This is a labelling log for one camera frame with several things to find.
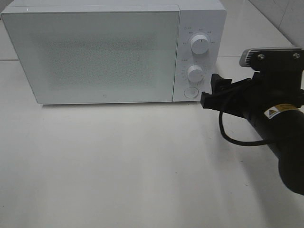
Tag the white microwave oven body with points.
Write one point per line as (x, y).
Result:
(195, 16)

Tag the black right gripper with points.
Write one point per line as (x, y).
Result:
(267, 93)

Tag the white timer knob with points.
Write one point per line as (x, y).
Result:
(195, 73)

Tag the white microwave door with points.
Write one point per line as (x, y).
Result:
(96, 57)

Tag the round door release button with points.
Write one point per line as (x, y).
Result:
(191, 92)

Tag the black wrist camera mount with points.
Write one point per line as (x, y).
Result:
(273, 59)

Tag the upper white power knob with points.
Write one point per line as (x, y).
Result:
(199, 43)

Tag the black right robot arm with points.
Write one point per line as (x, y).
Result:
(284, 135)

